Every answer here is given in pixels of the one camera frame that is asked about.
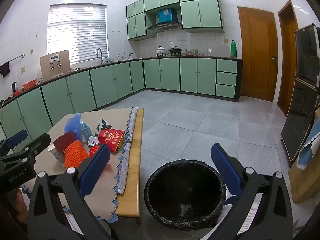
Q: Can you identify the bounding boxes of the blue plastic bag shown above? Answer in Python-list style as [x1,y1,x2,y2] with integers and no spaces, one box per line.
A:
[64,113,83,140]

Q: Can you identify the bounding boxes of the cardboard box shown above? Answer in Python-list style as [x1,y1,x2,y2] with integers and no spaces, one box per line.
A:
[288,155,320,204]

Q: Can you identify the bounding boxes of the blue and white cloth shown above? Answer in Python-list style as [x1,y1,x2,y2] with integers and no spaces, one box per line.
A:
[296,116,320,170]

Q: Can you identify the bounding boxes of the white window blind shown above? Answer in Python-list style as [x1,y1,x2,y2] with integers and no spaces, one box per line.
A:
[47,4,110,65]

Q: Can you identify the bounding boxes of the small white printed box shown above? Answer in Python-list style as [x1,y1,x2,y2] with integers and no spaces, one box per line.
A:
[87,135,100,147]

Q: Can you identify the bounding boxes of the wooden table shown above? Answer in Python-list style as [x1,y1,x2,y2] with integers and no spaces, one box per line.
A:
[22,107,145,225]

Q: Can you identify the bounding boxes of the bin with black bag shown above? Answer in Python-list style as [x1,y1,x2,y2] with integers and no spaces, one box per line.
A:
[144,159,227,230]

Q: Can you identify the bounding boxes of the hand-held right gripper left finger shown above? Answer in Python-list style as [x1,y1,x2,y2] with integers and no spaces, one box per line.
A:
[27,144,120,240]

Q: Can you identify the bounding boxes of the brown board with clips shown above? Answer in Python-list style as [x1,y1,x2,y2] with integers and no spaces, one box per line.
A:
[40,49,71,80]

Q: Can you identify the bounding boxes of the black glass-front refrigerator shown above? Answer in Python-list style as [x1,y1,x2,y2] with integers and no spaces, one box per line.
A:
[280,23,320,162]

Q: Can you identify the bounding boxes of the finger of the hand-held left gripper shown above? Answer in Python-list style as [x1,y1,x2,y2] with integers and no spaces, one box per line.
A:
[0,129,28,156]
[0,132,52,171]

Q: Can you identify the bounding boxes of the light blue milk carton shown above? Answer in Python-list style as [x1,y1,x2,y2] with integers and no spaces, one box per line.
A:
[80,121,92,142]

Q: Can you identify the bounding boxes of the black range hood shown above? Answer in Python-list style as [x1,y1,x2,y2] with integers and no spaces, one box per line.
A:
[147,21,183,32]

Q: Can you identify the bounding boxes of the crushed dark green carton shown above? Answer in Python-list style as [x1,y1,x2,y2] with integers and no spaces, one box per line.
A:
[95,118,113,135]

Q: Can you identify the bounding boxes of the metal towel rail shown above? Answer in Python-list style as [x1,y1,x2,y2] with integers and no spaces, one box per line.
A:
[0,54,25,65]

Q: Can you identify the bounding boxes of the red printed bag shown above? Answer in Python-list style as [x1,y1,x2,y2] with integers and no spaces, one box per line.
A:
[98,129,125,153]

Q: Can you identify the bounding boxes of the green upper kitchen cabinets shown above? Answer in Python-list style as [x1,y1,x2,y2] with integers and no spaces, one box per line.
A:
[126,0,225,41]

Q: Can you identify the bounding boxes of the blue box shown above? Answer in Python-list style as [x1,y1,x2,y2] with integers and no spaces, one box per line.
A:
[157,8,178,23]

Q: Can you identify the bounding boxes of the orange foam net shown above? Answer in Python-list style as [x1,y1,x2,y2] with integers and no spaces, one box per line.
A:
[64,140,90,169]

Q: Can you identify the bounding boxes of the dark hanging towel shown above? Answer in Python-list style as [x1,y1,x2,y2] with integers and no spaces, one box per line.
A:
[0,61,10,78]

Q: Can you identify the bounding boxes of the red plastic basket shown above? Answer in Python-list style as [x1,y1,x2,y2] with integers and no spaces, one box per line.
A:
[22,79,38,90]

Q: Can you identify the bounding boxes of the green kitchen cabinets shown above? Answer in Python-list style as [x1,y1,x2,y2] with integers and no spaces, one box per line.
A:
[126,0,225,41]
[0,56,243,140]

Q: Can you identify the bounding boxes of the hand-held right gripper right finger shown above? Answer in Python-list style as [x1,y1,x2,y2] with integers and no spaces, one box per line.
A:
[200,143,294,240]

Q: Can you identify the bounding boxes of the wooden door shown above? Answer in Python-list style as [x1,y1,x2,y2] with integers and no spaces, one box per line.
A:
[277,0,299,117]
[237,6,279,102]

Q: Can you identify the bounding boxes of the white paper cup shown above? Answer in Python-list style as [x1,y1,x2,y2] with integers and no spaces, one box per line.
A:
[48,144,65,167]

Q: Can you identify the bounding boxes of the green lower kitchen cabinets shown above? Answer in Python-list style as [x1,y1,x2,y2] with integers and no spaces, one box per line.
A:
[0,56,243,140]

